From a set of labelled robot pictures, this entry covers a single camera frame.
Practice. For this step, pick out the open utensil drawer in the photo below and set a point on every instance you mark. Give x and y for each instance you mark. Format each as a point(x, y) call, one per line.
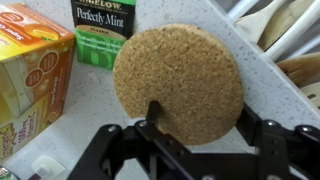
point(273, 89)

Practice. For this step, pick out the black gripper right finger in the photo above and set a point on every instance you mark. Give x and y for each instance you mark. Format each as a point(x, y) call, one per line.
point(265, 136)

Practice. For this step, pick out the brown cork lid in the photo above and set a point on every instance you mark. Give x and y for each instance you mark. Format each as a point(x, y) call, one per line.
point(190, 72)

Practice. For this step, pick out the orange tea box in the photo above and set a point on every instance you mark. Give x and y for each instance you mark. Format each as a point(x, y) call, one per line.
point(36, 57)

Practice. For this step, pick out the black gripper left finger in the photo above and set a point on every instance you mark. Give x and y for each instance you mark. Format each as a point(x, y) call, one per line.
point(165, 143)

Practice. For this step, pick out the wooden fork utensil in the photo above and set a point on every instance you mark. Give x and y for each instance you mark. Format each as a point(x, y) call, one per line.
point(254, 24)

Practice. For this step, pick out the green mint tea packet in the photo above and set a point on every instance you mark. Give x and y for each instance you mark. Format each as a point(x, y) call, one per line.
point(101, 29)

